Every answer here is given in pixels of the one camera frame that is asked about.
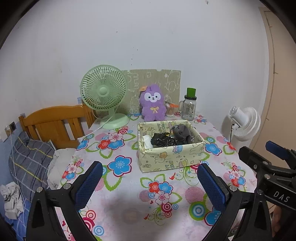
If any green cartoon print board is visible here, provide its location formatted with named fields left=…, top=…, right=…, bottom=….
left=122, top=68, right=181, bottom=115

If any crumpled white grey cloth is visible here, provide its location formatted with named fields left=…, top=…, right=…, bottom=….
left=0, top=181, right=25, bottom=219

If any wooden bed headboard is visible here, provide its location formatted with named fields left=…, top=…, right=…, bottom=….
left=18, top=105, right=96, bottom=149

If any black plastic bag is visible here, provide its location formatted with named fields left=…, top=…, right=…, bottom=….
left=151, top=132, right=179, bottom=148

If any beige door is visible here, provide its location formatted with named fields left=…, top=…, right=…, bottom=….
left=248, top=7, right=296, bottom=151

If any grey plaid pillow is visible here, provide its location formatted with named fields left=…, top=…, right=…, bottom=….
left=9, top=132, right=56, bottom=202

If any yellow fabric storage box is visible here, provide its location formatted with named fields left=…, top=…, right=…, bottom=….
left=137, top=119, right=206, bottom=173

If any white bedding cloth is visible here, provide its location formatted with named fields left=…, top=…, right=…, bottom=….
left=47, top=148, right=77, bottom=189

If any small orange-lid container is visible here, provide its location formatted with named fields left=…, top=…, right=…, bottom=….
left=165, top=101, right=179, bottom=117

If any white tissue pack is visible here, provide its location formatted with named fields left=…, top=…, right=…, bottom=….
left=142, top=135, right=153, bottom=149

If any white floor fan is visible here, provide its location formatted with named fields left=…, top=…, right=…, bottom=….
left=221, top=106, right=261, bottom=142

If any purple plush toy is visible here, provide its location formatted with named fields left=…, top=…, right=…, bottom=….
left=139, top=84, right=166, bottom=122

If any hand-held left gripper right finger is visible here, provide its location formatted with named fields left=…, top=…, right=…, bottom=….
left=197, top=163, right=273, bottom=241

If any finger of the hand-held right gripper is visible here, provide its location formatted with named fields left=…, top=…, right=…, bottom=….
left=265, top=141, right=296, bottom=172
left=238, top=146, right=296, bottom=186

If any floral tablecloth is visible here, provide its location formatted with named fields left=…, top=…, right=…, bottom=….
left=55, top=112, right=257, bottom=241

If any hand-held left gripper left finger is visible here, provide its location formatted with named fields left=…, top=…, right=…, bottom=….
left=26, top=161, right=104, bottom=241

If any green desk fan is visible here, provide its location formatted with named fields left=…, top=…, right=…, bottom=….
left=80, top=65, right=130, bottom=130

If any blue bed sheet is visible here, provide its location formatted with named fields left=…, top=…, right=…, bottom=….
left=5, top=199, right=35, bottom=241

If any grey sock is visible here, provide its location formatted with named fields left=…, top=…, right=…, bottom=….
left=171, top=124, right=195, bottom=145

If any glass jar with green lid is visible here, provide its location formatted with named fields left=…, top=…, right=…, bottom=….
left=179, top=88, right=197, bottom=120

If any white fan power cable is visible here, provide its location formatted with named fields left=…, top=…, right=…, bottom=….
left=77, top=115, right=115, bottom=142

